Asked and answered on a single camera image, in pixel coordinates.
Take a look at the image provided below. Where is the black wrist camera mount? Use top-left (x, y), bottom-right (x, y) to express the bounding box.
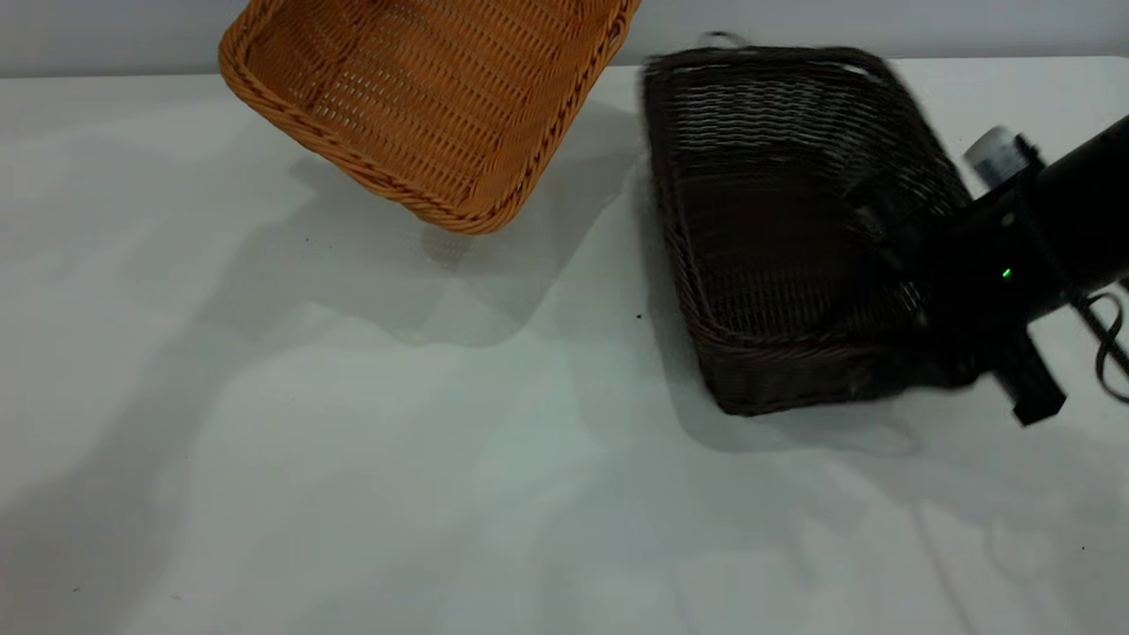
top-left (992, 331), bottom-right (1066, 427)

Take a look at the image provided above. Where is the orange woven wicker basket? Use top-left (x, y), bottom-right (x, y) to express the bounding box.
top-left (218, 0), bottom-right (642, 235)

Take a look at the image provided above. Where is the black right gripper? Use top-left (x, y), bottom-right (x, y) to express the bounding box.
top-left (845, 172), bottom-right (1028, 395)

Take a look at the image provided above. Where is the grey white cylindrical connector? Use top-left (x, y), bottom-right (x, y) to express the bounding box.
top-left (963, 126), bottom-right (1046, 193)

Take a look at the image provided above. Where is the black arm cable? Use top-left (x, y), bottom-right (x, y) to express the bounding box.
top-left (1070, 291), bottom-right (1129, 407)

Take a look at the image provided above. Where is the dark brown woven wicker basket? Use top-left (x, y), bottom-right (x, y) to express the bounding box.
top-left (641, 34), bottom-right (980, 417)

